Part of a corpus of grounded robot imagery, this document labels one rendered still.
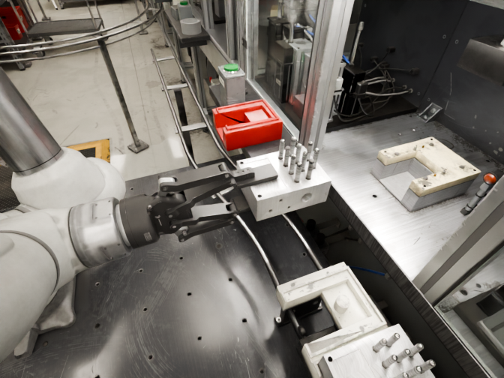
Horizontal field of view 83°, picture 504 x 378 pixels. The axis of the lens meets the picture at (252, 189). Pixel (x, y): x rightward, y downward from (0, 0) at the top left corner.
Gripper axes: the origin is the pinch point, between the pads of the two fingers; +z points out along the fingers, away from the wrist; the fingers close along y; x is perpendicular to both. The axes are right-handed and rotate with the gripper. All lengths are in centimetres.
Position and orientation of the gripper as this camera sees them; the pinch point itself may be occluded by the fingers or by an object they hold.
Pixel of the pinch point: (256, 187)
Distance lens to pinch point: 46.0
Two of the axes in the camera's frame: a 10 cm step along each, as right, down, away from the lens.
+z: 9.4, -2.7, 2.3
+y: -0.2, -6.9, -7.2
